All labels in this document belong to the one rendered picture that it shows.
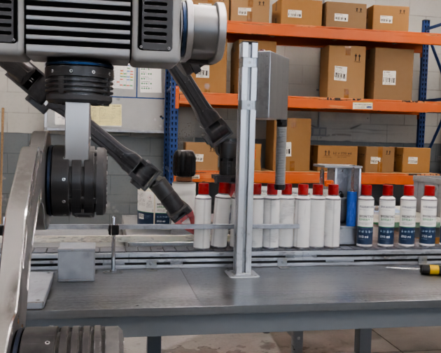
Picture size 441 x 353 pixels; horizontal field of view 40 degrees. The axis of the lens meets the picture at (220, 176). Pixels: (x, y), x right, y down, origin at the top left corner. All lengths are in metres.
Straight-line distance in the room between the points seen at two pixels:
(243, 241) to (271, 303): 0.32
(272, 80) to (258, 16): 4.02
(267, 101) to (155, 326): 0.69
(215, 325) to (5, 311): 0.75
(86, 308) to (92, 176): 0.37
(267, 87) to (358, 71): 4.31
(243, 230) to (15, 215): 0.95
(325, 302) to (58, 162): 0.74
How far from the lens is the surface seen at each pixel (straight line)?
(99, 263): 1.85
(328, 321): 1.61
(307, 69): 6.66
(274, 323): 1.56
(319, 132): 6.62
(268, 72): 1.75
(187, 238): 1.94
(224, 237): 1.91
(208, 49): 1.27
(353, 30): 5.97
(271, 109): 1.75
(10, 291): 0.89
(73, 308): 1.46
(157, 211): 2.27
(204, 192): 1.87
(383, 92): 6.14
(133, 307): 1.46
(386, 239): 2.07
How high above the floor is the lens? 1.23
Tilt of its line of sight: 4 degrees down
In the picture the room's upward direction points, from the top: 2 degrees clockwise
